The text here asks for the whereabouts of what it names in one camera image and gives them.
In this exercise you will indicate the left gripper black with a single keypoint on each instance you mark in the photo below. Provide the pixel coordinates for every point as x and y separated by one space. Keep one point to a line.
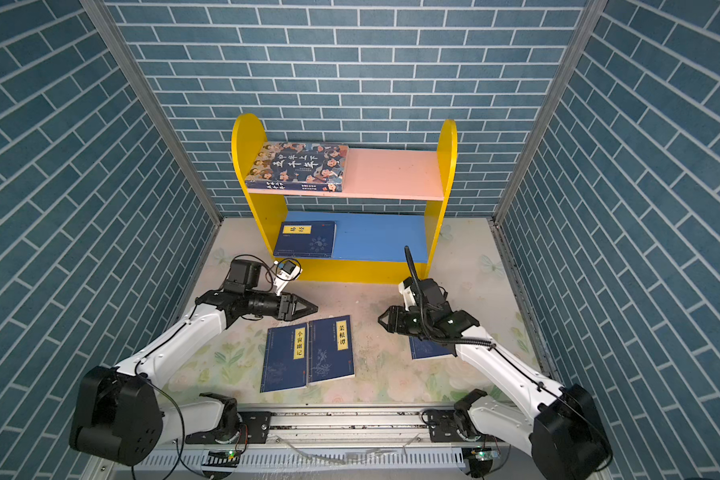
285 307

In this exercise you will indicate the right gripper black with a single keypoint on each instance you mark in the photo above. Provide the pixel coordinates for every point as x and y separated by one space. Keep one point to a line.
396 320

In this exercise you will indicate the blue book yellow label Yijing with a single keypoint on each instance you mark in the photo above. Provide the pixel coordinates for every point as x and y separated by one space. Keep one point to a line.
306 239

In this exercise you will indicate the colourful illustrated thick book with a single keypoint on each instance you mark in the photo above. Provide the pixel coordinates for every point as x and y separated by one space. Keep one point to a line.
318 167

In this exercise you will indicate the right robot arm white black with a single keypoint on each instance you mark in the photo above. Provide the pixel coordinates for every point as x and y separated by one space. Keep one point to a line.
516 384

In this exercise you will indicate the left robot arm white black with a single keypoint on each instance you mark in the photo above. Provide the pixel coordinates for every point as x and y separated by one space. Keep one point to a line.
156 372

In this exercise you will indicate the yellow shelf with coloured boards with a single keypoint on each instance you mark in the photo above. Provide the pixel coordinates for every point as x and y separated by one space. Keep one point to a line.
370 247

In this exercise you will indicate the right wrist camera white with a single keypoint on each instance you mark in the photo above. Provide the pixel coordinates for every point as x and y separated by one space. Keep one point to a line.
405 288

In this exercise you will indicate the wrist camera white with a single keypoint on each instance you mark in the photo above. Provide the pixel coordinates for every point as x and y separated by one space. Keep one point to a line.
405 288
284 272

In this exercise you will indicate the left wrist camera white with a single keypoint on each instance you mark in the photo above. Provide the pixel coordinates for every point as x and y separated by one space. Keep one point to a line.
284 272

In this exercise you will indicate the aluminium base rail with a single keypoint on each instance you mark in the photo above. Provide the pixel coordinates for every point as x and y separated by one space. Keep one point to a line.
316 439

